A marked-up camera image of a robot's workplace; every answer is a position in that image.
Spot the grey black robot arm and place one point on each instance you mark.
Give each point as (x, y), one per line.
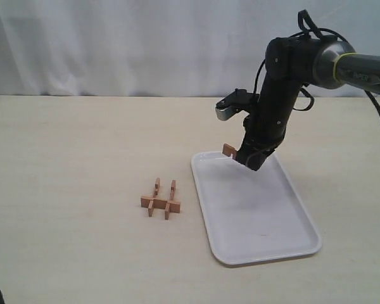
(291, 63)

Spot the white plastic tray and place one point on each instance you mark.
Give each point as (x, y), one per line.
(252, 216)

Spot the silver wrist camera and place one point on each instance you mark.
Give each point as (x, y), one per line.
(237, 101)

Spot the notched wooden piece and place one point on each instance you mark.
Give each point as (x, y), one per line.
(229, 151)
(158, 203)
(171, 204)
(154, 195)

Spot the white backdrop curtain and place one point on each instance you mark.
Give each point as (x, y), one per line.
(158, 48)

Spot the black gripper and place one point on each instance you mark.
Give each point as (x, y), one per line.
(266, 126)

